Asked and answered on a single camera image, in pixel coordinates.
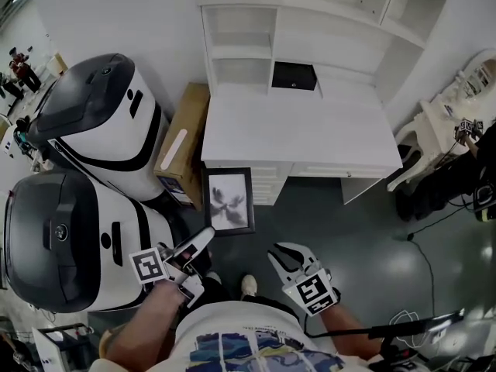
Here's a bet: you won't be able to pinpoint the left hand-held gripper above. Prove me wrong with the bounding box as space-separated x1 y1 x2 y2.
129 226 216 309

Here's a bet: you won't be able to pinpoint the person's right forearm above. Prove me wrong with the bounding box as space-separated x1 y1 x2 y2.
320 303 384 359

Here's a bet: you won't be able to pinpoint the person in white t-shirt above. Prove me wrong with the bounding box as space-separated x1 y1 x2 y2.
88 299 388 372

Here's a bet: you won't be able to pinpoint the person's white shoe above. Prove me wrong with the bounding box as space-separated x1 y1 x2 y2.
240 274 258 298

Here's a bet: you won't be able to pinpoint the white cable loop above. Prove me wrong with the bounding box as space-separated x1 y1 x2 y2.
388 308 423 349

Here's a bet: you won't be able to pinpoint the black smartphone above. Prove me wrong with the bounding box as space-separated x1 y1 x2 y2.
369 308 466 341

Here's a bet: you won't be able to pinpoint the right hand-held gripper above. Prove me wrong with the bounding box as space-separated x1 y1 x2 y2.
267 241 343 319

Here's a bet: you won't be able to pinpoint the person's left forearm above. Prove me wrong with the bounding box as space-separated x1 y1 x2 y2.
103 279 186 368

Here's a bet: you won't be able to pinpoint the small black box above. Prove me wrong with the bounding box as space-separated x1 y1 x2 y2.
270 61 317 91

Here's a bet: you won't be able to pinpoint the brown cardboard box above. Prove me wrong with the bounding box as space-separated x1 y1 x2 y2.
153 82 212 212

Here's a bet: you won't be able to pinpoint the white and black robot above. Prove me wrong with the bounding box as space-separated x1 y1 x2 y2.
2 168 184 315
25 52 172 204

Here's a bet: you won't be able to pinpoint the black floor cable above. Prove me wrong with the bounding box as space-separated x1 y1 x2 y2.
405 202 481 325

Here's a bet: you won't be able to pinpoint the black metal stand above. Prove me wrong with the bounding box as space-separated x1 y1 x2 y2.
30 322 98 372

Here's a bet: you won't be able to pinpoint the framed black and white picture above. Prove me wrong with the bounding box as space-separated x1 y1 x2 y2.
201 167 257 237

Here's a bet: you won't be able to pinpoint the person's black trousers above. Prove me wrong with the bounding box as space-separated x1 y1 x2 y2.
193 271 301 315

